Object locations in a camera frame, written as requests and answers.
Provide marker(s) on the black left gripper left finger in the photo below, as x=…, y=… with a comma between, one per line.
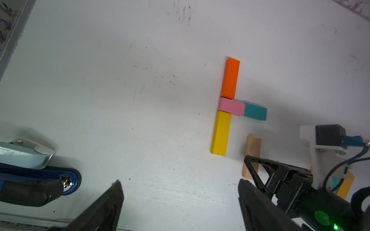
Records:
x=103, y=214

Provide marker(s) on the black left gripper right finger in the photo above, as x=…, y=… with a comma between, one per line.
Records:
x=259, y=213

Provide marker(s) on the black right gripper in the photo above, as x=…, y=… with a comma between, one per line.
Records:
x=286, y=182

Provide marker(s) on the natural wood block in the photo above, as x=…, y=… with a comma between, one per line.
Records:
x=253, y=148

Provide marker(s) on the teal block group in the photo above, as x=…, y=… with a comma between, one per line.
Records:
x=336, y=184
x=255, y=111

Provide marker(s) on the yellow block group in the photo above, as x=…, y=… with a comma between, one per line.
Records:
x=221, y=133

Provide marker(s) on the pink block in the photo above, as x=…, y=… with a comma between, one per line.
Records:
x=231, y=106

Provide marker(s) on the blue object behind arm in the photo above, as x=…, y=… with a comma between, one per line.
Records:
x=37, y=187

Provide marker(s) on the light blue object near arm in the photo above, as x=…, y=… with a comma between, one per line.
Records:
x=25, y=153

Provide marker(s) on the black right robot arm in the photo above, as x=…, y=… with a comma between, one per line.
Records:
x=326, y=211

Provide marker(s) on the amber orange block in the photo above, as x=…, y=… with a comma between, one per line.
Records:
x=344, y=189

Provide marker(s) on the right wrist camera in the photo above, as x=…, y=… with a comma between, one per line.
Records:
x=332, y=152

